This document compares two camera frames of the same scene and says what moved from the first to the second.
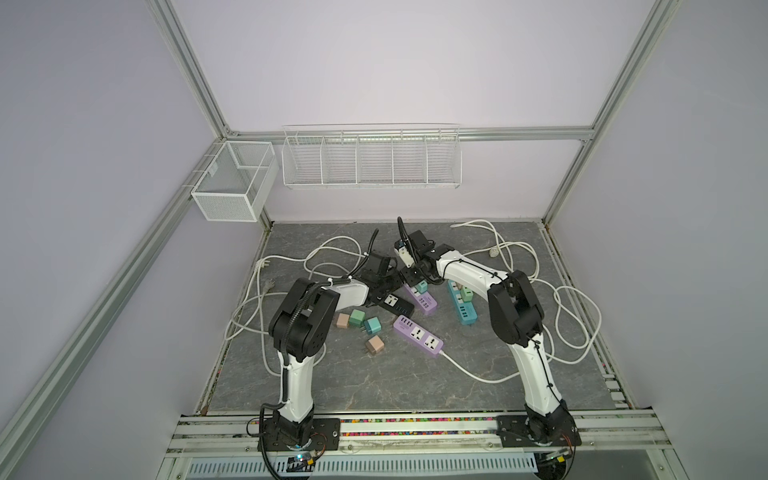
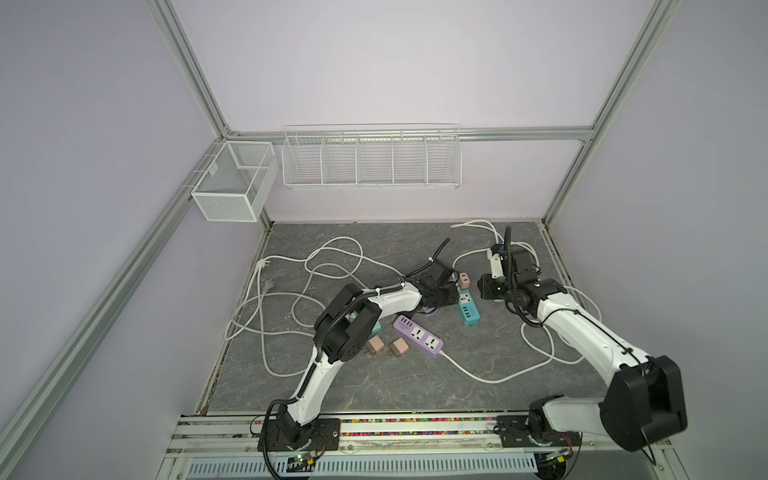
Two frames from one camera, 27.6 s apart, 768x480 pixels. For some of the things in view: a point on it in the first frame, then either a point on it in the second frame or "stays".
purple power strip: [418, 334] stays
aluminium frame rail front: [600, 432] stays
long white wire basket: [372, 156] stays
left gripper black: [398, 280] to [453, 294]
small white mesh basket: [235, 185] stays
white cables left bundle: [285, 275] stays
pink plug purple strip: [375, 344] to [399, 347]
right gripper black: [406, 274] to [486, 280]
